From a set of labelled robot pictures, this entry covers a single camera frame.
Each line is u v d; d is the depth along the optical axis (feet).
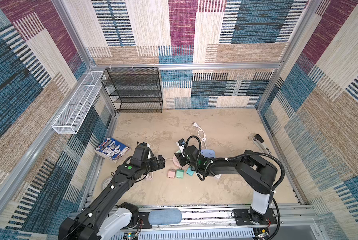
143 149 2.06
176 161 2.93
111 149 3.16
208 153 3.08
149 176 2.79
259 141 3.18
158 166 2.36
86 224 1.30
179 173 2.85
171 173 2.86
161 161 2.44
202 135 3.45
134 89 3.56
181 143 2.61
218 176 2.78
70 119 2.34
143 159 2.09
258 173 1.60
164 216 2.36
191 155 2.30
